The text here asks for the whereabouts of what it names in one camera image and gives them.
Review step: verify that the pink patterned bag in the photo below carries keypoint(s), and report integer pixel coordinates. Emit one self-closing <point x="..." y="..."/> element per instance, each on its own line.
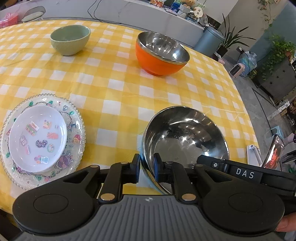
<point x="219" y="58"/>

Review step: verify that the clear glass plate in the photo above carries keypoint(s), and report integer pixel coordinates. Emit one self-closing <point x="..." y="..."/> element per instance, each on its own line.
<point x="81" y="148"/>

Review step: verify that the trailing green pothos plant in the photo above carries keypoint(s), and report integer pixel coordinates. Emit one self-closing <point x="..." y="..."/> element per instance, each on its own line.
<point x="277" y="53"/>

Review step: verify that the clear backed chair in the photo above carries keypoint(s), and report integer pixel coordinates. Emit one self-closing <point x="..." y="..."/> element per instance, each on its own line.
<point x="33" y="15"/>

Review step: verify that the round hand fan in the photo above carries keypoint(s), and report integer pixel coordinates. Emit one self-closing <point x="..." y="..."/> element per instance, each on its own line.
<point x="204" y="19"/>

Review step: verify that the blue steel bowl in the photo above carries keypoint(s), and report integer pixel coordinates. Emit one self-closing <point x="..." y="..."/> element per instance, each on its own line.
<point x="185" y="134"/>

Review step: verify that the white phone stand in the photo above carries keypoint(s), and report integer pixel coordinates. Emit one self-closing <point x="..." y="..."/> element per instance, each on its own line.
<point x="253" y="154"/>

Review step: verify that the small white sticker plate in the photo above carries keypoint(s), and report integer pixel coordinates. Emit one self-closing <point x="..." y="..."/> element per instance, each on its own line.
<point x="39" y="139"/>

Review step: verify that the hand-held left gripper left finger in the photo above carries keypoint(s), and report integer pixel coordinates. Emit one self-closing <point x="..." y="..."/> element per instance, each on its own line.
<point x="137" y="169"/>

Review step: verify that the white fruit pattern plate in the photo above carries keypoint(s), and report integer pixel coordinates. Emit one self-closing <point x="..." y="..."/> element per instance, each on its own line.
<point x="72" y="129"/>

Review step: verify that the potted snake plant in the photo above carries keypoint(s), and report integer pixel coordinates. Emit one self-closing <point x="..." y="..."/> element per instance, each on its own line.
<point x="231" y="37"/>

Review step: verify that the grey blue trash bin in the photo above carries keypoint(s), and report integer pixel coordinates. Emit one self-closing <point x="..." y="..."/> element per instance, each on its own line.
<point x="209" y="41"/>

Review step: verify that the green ceramic bowl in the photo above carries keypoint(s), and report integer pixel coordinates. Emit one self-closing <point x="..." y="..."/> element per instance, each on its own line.
<point x="69" y="45"/>

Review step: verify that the grey drawer cabinet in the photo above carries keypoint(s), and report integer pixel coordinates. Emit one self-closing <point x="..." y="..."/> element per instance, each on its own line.
<point x="277" y="81"/>

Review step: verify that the small pale green stool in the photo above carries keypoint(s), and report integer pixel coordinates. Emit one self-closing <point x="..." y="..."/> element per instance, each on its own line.
<point x="278" y="132"/>

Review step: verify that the pink plastic box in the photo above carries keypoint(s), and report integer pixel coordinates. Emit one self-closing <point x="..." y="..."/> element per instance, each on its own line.
<point x="8" y="20"/>

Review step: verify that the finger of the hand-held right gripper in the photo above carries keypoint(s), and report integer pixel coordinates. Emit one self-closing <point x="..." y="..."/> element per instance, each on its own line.
<point x="215" y="164"/>

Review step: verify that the person's right hand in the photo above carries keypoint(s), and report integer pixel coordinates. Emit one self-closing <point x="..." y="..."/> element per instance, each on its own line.
<point x="288" y="223"/>

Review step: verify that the pink space heater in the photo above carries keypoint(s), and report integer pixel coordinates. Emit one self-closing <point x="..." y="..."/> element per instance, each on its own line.
<point x="237" y="70"/>

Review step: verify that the yellow checked tablecloth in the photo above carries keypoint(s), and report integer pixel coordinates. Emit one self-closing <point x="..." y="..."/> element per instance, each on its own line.
<point x="115" y="92"/>

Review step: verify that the brown teddy bear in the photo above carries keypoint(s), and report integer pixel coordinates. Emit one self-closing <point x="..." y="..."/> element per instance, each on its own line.
<point x="187" y="2"/>

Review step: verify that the orange steel bowl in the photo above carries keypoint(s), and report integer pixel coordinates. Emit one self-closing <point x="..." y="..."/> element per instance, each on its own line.
<point x="150" y="62"/>

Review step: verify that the black smartphone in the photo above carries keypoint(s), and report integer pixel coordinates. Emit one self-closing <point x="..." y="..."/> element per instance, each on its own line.
<point x="274" y="153"/>

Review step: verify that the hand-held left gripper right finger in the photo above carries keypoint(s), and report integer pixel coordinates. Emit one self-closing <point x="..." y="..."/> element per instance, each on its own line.
<point x="157" y="170"/>

